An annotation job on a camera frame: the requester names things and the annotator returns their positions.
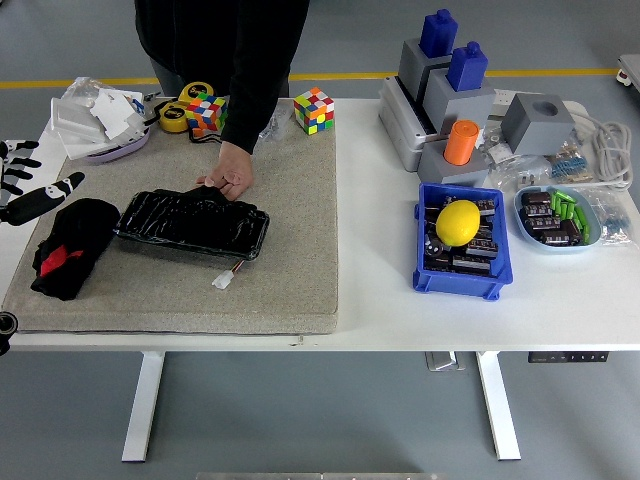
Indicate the orange cylinder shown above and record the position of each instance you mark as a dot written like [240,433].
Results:
[461,142]

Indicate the bag of blue resistors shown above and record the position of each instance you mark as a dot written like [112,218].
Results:
[572,165]

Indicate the person's left forearm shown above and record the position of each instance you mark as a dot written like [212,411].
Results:
[245,125]

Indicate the green battery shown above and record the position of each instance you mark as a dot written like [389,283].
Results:
[567,209]
[564,194]
[582,220]
[557,207]

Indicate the black film-wrapped panel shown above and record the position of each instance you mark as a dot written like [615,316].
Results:
[190,225]

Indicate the person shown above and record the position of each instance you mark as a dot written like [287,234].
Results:
[210,40]

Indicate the white table leg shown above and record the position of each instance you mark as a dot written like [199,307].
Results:
[142,400]
[497,400]

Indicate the grey block with round hole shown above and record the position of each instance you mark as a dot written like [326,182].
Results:
[460,172]
[535,127]

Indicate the blue bottle-shaped block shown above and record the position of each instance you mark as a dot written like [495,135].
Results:
[467,65]
[439,32]

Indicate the clear bag with plug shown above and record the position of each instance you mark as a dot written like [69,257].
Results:
[520,175]

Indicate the blue plastic bin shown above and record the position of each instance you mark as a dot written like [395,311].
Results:
[465,285]

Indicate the black table control panel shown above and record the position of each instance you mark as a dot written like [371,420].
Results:
[570,357]

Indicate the black rag with red patch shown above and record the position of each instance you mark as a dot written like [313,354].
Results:
[75,235]

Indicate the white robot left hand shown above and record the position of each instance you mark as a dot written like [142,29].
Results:
[30,202]

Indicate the grey junction box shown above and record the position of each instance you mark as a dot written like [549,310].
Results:
[400,130]

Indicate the metal bracket under table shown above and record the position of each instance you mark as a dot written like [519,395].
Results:
[442,361]

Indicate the dark cylindrical capacitor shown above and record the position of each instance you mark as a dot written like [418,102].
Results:
[482,248]
[542,222]
[535,211]
[486,206]
[434,246]
[562,234]
[536,198]
[472,263]

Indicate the clear plastic bag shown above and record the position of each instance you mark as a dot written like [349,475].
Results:
[82,87]

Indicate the white cart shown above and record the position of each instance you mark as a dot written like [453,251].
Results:
[630,72]

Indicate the yellow tape measure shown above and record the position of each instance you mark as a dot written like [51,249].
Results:
[196,91]
[173,117]

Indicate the small white adapter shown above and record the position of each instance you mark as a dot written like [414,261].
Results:
[497,150]

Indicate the bag of small blue parts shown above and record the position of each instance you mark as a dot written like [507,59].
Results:
[612,220]

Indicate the grey-brown mat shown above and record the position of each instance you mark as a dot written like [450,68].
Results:
[290,250]

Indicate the purple tray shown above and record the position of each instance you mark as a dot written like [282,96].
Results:
[120,150]

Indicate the clear bag of screws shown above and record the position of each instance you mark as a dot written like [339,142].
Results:
[275,125]

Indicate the grey block with slot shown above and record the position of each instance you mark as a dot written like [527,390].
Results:
[460,107]
[412,65]

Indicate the yellow lemon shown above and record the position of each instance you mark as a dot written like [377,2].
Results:
[457,222]

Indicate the light blue dish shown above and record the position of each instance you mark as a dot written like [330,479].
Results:
[560,249]

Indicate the colourful puzzle cube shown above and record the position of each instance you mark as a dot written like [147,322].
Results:
[314,111]
[207,112]

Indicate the person's left hand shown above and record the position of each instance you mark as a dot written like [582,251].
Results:
[232,170]

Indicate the white plastic box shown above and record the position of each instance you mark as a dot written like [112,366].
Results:
[75,120]

